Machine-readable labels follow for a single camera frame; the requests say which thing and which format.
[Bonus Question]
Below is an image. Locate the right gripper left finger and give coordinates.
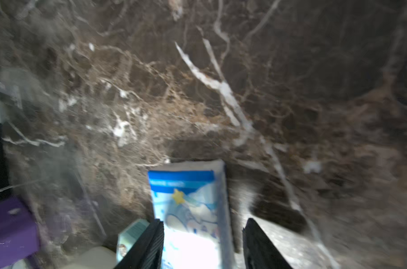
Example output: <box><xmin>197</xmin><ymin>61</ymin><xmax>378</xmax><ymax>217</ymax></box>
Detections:
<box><xmin>115</xmin><ymin>219</ymin><xmax>164</xmax><ymax>269</ymax></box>

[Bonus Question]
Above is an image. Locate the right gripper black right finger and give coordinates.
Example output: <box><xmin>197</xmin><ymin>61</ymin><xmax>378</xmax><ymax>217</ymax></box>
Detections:
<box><xmin>242</xmin><ymin>218</ymin><xmax>292</xmax><ymax>269</ymax></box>

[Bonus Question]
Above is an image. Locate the white storage box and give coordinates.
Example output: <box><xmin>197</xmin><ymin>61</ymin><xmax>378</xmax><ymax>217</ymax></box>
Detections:
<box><xmin>62</xmin><ymin>247</ymin><xmax>117</xmax><ymax>269</ymax></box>

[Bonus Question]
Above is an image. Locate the light blue tissue pack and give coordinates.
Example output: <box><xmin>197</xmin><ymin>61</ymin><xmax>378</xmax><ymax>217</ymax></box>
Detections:
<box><xmin>147</xmin><ymin>159</ymin><xmax>235</xmax><ymax>269</ymax></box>

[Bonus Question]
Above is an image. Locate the small teal tissue pack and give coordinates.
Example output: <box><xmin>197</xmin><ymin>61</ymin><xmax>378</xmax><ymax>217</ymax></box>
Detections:
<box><xmin>116</xmin><ymin>219</ymin><xmax>150</xmax><ymax>263</ymax></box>

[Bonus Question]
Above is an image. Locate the purple plastic scoop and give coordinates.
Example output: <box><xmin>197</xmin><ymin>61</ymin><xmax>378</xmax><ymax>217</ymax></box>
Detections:
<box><xmin>0</xmin><ymin>197</ymin><xmax>40</xmax><ymax>269</ymax></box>

